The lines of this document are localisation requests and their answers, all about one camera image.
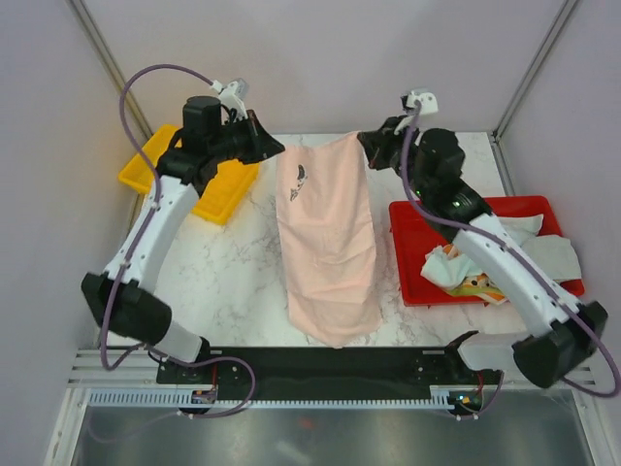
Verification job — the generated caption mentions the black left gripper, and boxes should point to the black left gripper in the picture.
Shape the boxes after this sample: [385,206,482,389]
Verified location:
[208,110,283,165]

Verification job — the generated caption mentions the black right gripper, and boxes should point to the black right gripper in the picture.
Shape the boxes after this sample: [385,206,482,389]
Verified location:
[360,115,433,200]

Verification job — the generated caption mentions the pink waffle towel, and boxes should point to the pink waffle towel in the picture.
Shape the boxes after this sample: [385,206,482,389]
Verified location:
[276,132,381,348]

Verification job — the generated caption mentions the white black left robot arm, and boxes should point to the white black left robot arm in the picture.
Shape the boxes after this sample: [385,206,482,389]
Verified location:
[81,96,284,383]

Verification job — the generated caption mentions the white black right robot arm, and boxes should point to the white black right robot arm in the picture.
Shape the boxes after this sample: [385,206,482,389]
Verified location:
[357,116,612,388]

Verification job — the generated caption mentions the yellow plastic tray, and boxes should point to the yellow plastic tray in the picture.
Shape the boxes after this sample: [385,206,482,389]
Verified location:
[117,124,259,225]

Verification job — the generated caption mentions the light blue white towel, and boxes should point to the light blue white towel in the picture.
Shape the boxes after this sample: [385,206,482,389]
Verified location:
[420,244,482,289]

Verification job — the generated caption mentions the orange patterned towel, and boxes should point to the orange patterned towel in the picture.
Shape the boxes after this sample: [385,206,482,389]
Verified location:
[442,245,507,305]

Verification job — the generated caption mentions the grey terry towel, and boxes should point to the grey terry towel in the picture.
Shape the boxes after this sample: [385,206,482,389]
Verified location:
[499,214,582,283]

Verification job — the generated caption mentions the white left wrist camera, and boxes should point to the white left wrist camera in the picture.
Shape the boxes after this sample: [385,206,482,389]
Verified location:
[211,78,248,118]

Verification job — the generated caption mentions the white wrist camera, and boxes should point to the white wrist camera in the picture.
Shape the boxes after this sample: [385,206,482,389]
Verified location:
[401,89,439,116]
[211,78,248,118]

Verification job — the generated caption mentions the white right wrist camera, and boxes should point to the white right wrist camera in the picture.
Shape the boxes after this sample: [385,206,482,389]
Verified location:
[401,89,439,116]

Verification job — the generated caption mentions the aluminium frame post left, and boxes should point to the aluminium frame post left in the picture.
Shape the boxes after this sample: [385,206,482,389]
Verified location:
[66,0,153,139]

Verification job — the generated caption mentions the aluminium frame post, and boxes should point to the aluminium frame post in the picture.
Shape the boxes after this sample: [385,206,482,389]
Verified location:
[66,0,153,139]
[489,0,582,144]

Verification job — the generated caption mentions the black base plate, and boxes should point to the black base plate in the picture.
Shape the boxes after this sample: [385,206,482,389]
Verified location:
[156,338,500,400]

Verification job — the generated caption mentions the aluminium frame post right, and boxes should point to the aluminium frame post right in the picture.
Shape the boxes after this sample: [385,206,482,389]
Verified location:
[489,0,582,144]

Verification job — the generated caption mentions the white slotted cable duct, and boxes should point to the white slotted cable duct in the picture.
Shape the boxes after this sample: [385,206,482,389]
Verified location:
[87,386,464,410]

